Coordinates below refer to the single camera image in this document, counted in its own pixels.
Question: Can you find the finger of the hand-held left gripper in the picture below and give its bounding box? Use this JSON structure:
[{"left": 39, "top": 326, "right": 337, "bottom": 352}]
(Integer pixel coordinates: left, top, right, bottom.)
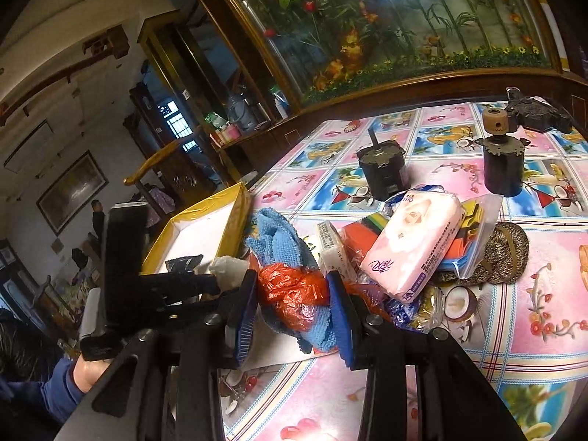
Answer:
[
  {"left": 137, "top": 272, "right": 222, "bottom": 302},
  {"left": 151, "top": 295, "right": 231, "bottom": 328}
]

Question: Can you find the pink round container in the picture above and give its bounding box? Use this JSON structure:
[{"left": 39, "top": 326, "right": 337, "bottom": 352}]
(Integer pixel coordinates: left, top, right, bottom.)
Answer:
[{"left": 215, "top": 124, "right": 240, "bottom": 146}]

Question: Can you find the flower landscape wall mural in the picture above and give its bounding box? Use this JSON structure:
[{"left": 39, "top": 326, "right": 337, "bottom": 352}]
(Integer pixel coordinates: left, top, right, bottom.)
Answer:
[{"left": 215, "top": 0, "right": 565, "bottom": 107}]

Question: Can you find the pink tissue pack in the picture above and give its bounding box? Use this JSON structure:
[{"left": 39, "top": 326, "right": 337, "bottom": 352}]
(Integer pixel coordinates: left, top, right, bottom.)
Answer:
[{"left": 359, "top": 190, "right": 466, "bottom": 305}]

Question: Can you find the black foil packet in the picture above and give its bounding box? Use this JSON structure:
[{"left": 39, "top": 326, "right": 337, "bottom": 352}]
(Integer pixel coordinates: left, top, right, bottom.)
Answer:
[{"left": 164, "top": 254, "right": 204, "bottom": 277}]

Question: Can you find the yellow cardboard box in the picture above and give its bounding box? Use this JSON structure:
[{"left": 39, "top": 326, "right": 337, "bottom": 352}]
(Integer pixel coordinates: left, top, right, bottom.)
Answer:
[{"left": 141, "top": 182, "right": 252, "bottom": 281}]

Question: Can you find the small white tissue pack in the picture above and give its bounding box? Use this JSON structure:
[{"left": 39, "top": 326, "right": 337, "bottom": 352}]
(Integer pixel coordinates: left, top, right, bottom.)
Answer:
[{"left": 315, "top": 219, "right": 352, "bottom": 284}]

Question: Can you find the white plastic bottle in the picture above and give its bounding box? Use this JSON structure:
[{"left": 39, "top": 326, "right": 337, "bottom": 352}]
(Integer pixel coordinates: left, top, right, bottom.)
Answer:
[{"left": 274, "top": 86, "right": 291, "bottom": 121}]

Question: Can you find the person's left forearm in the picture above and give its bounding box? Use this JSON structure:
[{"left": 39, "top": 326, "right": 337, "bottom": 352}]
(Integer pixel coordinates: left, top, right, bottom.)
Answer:
[{"left": 0, "top": 356, "right": 112, "bottom": 426}]

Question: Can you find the dark wooden cabinet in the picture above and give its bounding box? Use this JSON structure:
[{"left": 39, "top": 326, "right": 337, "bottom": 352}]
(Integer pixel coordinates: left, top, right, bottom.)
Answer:
[{"left": 129, "top": 9, "right": 305, "bottom": 189}]

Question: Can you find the wooden chair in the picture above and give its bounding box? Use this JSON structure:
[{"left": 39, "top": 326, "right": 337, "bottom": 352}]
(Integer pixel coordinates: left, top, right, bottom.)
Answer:
[{"left": 123, "top": 139, "right": 216, "bottom": 221}]

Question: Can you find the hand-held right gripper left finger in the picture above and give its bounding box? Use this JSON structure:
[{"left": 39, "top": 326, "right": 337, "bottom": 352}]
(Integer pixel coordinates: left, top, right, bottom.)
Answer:
[{"left": 55, "top": 269, "right": 259, "bottom": 441}]

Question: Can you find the blue water jug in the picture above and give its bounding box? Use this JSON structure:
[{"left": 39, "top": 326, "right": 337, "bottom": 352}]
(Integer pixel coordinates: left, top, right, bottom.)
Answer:
[{"left": 227, "top": 92, "right": 259, "bottom": 133}]

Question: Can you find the table with purple cloth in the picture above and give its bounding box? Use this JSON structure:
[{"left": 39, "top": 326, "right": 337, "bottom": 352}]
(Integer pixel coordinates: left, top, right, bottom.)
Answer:
[{"left": 137, "top": 184, "right": 174, "bottom": 222}]

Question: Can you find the white air conditioner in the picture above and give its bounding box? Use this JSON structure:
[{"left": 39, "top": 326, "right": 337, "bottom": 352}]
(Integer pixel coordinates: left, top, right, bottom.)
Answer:
[{"left": 4, "top": 119, "right": 55, "bottom": 174}]

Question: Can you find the black cylindrical motor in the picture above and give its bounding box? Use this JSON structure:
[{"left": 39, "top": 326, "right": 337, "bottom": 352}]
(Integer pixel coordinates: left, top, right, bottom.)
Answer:
[{"left": 356, "top": 129, "right": 408, "bottom": 201}]

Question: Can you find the black gearbox motor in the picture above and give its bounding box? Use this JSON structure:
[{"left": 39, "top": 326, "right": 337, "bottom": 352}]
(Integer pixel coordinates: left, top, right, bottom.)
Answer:
[{"left": 504, "top": 86, "right": 575, "bottom": 135}]

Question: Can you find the framed landscape picture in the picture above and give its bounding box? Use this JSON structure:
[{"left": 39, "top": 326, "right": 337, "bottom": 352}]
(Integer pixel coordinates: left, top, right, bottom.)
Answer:
[{"left": 36, "top": 150, "right": 110, "bottom": 238}]

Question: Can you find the blue patterned plastic bag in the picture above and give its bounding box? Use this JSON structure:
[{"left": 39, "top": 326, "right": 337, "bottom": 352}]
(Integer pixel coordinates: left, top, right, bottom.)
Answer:
[{"left": 383, "top": 285, "right": 442, "bottom": 332}]

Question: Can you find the white cloth bundle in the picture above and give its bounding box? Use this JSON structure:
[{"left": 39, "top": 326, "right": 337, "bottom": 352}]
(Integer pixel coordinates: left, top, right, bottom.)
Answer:
[{"left": 209, "top": 256, "right": 245, "bottom": 293}]

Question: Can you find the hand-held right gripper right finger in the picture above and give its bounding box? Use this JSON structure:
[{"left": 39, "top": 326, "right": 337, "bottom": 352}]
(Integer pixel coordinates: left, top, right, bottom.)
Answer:
[{"left": 327, "top": 271, "right": 529, "bottom": 441}]

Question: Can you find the colourful sponge pack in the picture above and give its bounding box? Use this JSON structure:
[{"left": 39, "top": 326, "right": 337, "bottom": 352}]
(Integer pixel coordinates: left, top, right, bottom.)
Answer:
[{"left": 342, "top": 192, "right": 504, "bottom": 282}]

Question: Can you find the motor with brass pulley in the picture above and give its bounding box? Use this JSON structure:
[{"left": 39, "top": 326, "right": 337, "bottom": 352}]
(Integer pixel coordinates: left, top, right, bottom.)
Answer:
[{"left": 474, "top": 107, "right": 530, "bottom": 199}]

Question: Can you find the orange plastic bag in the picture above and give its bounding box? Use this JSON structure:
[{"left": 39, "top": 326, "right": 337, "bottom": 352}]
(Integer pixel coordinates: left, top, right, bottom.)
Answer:
[{"left": 256, "top": 264, "right": 332, "bottom": 332}]

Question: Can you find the printed plastic tablecloth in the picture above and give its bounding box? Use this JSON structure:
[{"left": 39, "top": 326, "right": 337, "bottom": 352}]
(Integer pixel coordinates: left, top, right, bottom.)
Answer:
[{"left": 218, "top": 101, "right": 588, "bottom": 441}]

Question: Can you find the blue microfiber cloth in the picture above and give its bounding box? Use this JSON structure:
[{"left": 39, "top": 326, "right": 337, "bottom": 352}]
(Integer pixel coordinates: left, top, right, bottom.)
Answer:
[{"left": 245, "top": 208, "right": 341, "bottom": 354}]

